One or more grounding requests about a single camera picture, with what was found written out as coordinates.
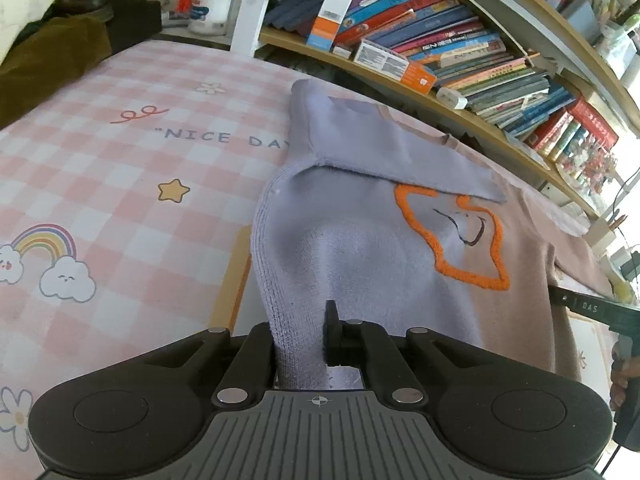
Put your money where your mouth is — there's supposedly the pink checkered printed mat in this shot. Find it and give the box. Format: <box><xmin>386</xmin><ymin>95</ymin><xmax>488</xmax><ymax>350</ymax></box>
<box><xmin>0</xmin><ymin>40</ymin><xmax>640</xmax><ymax>463</ymax></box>

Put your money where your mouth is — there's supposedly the white blue orange carton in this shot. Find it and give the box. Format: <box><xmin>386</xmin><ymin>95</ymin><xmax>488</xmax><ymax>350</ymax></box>
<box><xmin>305</xmin><ymin>0</ymin><xmax>362</xmax><ymax>54</ymax></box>

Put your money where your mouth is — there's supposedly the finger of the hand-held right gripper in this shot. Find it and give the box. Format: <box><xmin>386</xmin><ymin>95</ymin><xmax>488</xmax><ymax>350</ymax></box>
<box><xmin>549</xmin><ymin>284</ymin><xmax>608</xmax><ymax>330</ymax></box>

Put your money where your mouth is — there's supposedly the white charger plug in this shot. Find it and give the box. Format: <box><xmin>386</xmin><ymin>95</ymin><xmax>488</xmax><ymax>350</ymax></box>
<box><xmin>435</xmin><ymin>87</ymin><xmax>469</xmax><ymax>110</ymax></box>

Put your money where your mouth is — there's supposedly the wooden bookshelf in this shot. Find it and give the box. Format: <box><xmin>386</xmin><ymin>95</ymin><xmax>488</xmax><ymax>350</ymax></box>
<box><xmin>257</xmin><ymin>0</ymin><xmax>640</xmax><ymax>241</ymax></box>

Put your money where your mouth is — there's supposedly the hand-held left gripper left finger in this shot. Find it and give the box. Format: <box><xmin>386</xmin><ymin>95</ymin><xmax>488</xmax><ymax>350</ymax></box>
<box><xmin>145</xmin><ymin>322</ymin><xmax>277</xmax><ymax>408</ymax></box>

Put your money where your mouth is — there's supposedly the row of books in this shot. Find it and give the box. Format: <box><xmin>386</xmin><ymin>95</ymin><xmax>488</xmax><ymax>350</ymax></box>
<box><xmin>262</xmin><ymin>0</ymin><xmax>623</xmax><ymax>163</ymax></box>

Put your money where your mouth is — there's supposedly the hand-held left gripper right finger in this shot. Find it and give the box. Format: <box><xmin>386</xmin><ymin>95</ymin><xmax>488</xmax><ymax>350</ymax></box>
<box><xmin>323</xmin><ymin>300</ymin><xmax>502</xmax><ymax>407</ymax></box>

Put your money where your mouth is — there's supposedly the olive brown cloth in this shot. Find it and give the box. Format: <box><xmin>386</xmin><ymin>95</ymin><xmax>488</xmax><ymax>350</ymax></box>
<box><xmin>0</xmin><ymin>15</ymin><xmax>114</xmax><ymax>130</ymax></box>

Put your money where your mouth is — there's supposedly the group of small colourful figurines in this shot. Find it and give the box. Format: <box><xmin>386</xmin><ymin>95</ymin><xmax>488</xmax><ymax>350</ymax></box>
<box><xmin>554</xmin><ymin>147</ymin><xmax>623</xmax><ymax>198</ymax></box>

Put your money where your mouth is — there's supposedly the white shelf frame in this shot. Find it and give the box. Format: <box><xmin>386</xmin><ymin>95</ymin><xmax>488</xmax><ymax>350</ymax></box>
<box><xmin>229</xmin><ymin>0</ymin><xmax>282</xmax><ymax>57</ymax></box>

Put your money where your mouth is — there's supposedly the white jar with green lid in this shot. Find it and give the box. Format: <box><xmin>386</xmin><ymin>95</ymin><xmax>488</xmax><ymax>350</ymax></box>
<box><xmin>188</xmin><ymin>0</ymin><xmax>236</xmax><ymax>37</ymax></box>

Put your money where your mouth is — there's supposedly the beige pen holder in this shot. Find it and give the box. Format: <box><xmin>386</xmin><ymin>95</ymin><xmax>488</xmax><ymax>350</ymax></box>
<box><xmin>587</xmin><ymin>212</ymin><xmax>619</xmax><ymax>256</ymax></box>

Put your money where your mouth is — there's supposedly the white printed pillow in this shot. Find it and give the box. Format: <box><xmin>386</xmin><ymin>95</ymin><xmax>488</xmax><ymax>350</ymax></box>
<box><xmin>0</xmin><ymin>0</ymin><xmax>63</xmax><ymax>63</ymax></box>

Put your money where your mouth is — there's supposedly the lavender and tan sweater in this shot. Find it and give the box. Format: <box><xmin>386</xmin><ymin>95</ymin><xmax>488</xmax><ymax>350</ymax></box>
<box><xmin>250</xmin><ymin>79</ymin><xmax>616</xmax><ymax>392</ymax></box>

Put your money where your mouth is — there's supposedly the white and orange box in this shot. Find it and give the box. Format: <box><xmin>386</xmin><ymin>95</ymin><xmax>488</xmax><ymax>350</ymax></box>
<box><xmin>353</xmin><ymin>39</ymin><xmax>437</xmax><ymax>94</ymax></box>

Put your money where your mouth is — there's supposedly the person's right hand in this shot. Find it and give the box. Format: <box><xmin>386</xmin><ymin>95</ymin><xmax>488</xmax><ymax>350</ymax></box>
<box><xmin>609</xmin><ymin>349</ymin><xmax>632</xmax><ymax>412</ymax></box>

